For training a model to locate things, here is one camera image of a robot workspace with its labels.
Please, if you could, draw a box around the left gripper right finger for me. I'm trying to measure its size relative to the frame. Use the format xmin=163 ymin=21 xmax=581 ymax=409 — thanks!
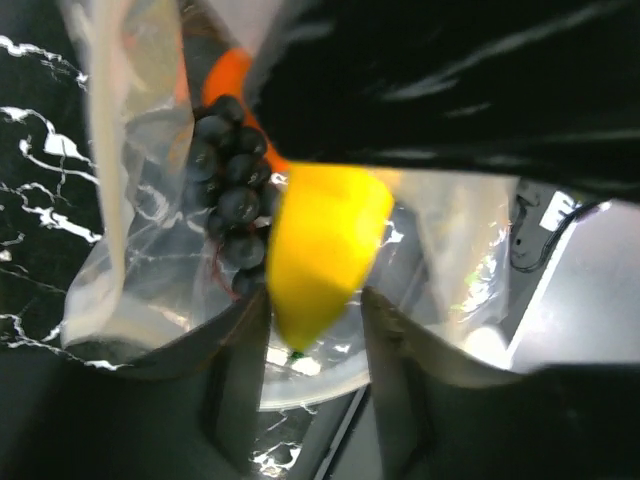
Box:
xmin=361 ymin=288 xmax=639 ymax=479

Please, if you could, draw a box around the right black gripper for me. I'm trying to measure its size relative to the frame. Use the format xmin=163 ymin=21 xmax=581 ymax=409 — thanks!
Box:
xmin=249 ymin=1 xmax=639 ymax=202

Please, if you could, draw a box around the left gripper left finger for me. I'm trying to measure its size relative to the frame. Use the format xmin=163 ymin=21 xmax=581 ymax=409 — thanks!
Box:
xmin=1 ymin=288 xmax=271 ymax=479

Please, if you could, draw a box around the clear dotted zip bag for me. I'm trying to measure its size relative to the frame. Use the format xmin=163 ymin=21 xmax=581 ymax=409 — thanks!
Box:
xmin=61 ymin=1 xmax=514 ymax=410

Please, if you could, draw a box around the yellow banana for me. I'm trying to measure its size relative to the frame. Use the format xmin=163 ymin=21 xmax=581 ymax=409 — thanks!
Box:
xmin=266 ymin=164 xmax=394 ymax=351

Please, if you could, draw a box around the dark blue grape bunch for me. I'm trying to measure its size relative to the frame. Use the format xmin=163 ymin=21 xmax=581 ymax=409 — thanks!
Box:
xmin=186 ymin=94 xmax=280 ymax=300

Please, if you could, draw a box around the orange fruit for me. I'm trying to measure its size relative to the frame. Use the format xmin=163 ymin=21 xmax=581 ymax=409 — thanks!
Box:
xmin=202 ymin=47 xmax=291 ymax=174

